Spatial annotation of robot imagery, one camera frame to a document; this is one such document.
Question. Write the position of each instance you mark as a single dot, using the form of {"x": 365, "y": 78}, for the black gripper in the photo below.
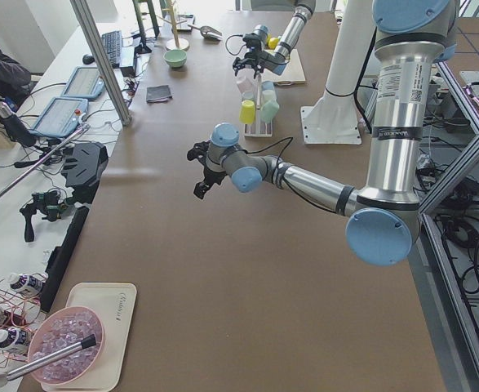
{"x": 211, "y": 176}
{"x": 254, "y": 60}

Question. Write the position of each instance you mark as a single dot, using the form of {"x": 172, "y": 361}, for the pink plastic cup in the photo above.
{"x": 244, "y": 84}

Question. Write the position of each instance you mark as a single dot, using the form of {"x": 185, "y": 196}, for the light green plastic cup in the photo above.
{"x": 269, "y": 110}

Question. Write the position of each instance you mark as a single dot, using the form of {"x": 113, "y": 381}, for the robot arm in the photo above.
{"x": 279, "y": 57}
{"x": 407, "y": 37}

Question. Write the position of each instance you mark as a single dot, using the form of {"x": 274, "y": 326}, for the light blue cup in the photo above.
{"x": 268, "y": 86}

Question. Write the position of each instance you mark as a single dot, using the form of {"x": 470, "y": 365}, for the grey cup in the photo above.
{"x": 248, "y": 95}

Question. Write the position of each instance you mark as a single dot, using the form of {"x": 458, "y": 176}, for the white cup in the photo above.
{"x": 268, "y": 95}

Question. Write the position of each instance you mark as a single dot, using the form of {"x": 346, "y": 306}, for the yellow cup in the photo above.
{"x": 247, "y": 112}

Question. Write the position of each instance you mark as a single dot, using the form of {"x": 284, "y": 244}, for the whole yellow lemon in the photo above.
{"x": 273, "y": 42}

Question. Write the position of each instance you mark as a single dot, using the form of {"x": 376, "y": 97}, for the wooden cutting board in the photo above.
{"x": 293, "y": 73}

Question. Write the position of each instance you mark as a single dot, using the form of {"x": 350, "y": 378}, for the metal scoop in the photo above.
{"x": 208, "y": 32}

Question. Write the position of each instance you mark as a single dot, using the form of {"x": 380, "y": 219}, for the light green bowl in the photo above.
{"x": 175, "y": 58}

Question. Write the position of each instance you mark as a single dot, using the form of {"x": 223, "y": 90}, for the grey folded cloth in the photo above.
{"x": 158, "y": 94}

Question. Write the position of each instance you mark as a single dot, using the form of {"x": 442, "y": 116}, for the black keyboard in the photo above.
{"x": 112, "y": 44}

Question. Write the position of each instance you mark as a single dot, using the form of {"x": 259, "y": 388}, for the teach pendant tablet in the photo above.
{"x": 60, "y": 118}
{"x": 84, "y": 82}

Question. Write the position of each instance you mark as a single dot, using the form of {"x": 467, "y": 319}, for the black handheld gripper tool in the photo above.
{"x": 49, "y": 204}

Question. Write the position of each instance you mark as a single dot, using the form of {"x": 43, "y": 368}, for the computer mouse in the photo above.
{"x": 88, "y": 59}

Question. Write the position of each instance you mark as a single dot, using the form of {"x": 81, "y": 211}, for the cream plastic tray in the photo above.
{"x": 113, "y": 303}

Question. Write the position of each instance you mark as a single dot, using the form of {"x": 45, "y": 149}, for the black flat bar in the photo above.
{"x": 59, "y": 260}

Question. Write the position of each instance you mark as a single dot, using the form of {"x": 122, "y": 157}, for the black thermos bottle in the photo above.
{"x": 15, "y": 129}

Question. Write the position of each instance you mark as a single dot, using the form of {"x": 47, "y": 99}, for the pink bowl of ice cubes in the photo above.
{"x": 64, "y": 328}

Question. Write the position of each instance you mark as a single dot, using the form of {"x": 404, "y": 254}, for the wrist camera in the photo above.
{"x": 253, "y": 42}

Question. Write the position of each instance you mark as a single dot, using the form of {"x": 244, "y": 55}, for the white wire cup holder rack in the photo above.
{"x": 258, "y": 128}

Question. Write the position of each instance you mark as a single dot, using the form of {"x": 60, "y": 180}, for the aluminium frame post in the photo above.
{"x": 88, "y": 25}

